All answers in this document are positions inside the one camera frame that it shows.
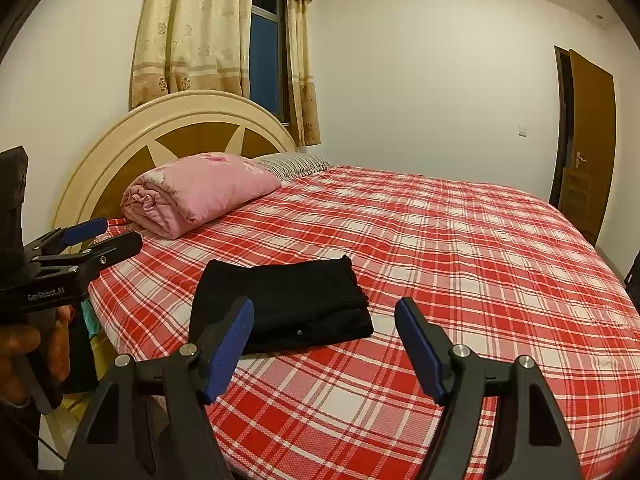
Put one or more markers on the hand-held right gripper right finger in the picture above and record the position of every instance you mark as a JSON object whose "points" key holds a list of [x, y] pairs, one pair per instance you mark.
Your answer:
{"points": [[420, 350]]}

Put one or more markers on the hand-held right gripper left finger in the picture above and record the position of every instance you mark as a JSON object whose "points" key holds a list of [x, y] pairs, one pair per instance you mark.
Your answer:
{"points": [[232, 345]]}

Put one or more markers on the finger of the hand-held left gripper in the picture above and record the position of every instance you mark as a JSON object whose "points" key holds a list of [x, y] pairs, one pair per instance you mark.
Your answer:
{"points": [[85, 230], [117, 247]]}

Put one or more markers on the black pants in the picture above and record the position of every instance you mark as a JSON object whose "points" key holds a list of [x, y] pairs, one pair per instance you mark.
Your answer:
{"points": [[290, 300]]}

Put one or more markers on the person's left hand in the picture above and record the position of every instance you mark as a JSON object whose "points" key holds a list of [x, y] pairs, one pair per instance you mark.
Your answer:
{"points": [[15, 345]]}

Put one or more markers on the teal cloth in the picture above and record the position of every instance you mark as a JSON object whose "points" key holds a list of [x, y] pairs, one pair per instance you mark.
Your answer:
{"points": [[91, 320]]}

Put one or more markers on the red plaid bedsheet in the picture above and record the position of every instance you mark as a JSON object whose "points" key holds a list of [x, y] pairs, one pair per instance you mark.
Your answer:
{"points": [[450, 260]]}

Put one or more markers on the pink folded quilt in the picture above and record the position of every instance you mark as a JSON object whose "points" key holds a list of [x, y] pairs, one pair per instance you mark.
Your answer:
{"points": [[200, 190]]}

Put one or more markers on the cream wooden headboard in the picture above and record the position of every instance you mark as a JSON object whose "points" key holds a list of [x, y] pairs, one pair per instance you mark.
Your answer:
{"points": [[175, 110]]}

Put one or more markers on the person's dark jacket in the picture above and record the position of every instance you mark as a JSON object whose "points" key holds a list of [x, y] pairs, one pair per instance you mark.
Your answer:
{"points": [[20, 450]]}

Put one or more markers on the grey striped pillow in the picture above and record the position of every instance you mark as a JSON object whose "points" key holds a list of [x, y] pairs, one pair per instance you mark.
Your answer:
{"points": [[295, 165]]}

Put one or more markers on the beige floral curtain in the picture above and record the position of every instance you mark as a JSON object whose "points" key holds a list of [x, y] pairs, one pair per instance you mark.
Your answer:
{"points": [[190, 35], [300, 70]]}

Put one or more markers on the black suitcase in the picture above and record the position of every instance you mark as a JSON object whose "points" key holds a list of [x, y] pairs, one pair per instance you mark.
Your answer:
{"points": [[635, 280]]}

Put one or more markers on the dark framed window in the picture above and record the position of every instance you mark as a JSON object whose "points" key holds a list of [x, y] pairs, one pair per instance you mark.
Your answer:
{"points": [[265, 45]]}

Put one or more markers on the brown wooden door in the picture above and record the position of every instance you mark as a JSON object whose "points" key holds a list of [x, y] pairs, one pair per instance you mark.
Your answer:
{"points": [[595, 110]]}

